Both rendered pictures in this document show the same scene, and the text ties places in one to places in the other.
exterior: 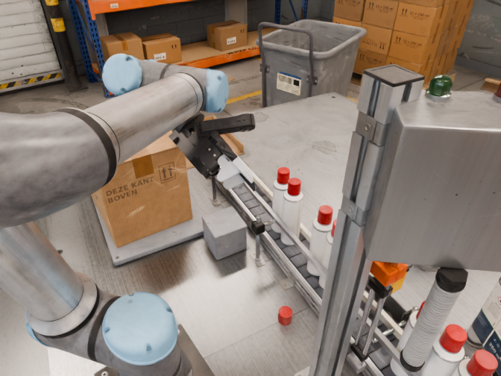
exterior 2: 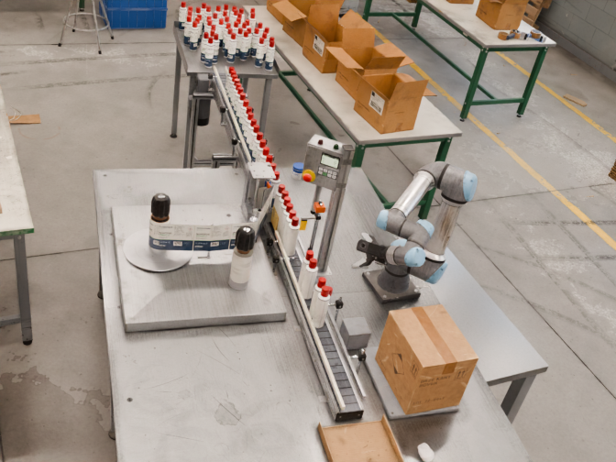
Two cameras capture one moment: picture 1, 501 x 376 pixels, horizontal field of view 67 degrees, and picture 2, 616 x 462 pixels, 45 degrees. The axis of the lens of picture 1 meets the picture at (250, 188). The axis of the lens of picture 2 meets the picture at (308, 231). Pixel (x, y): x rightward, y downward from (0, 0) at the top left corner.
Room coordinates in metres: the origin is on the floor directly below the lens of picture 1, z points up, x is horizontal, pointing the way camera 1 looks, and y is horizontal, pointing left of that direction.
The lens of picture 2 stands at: (3.13, 0.02, 3.03)
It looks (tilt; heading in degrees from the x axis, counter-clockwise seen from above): 36 degrees down; 186
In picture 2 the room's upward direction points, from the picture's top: 12 degrees clockwise
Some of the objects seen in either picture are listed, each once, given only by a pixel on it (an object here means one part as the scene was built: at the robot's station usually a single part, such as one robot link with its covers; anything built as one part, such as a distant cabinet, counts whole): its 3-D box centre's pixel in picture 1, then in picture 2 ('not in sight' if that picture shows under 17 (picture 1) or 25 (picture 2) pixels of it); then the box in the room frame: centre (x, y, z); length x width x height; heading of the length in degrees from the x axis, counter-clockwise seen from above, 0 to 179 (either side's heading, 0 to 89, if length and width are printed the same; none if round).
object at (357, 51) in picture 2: not in sight; (368, 66); (-1.75, -0.28, 0.96); 0.53 x 0.45 x 0.37; 128
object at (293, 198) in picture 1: (291, 212); (318, 297); (0.77, -0.11, 0.98); 0.05 x 0.05 x 0.20
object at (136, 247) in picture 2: not in sight; (158, 249); (0.63, -0.87, 0.89); 0.31 x 0.31 x 0.01
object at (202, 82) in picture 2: not in sight; (200, 99); (-1.16, -1.28, 0.71); 0.15 x 0.12 x 0.34; 118
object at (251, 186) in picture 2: not in sight; (259, 192); (0.17, -0.54, 1.01); 0.14 x 0.13 x 0.26; 28
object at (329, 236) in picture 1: (334, 255); (306, 270); (0.61, -0.20, 0.98); 0.05 x 0.05 x 0.20
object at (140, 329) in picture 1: (140, 336); (401, 256); (0.38, 0.20, 1.02); 0.13 x 0.12 x 0.14; 73
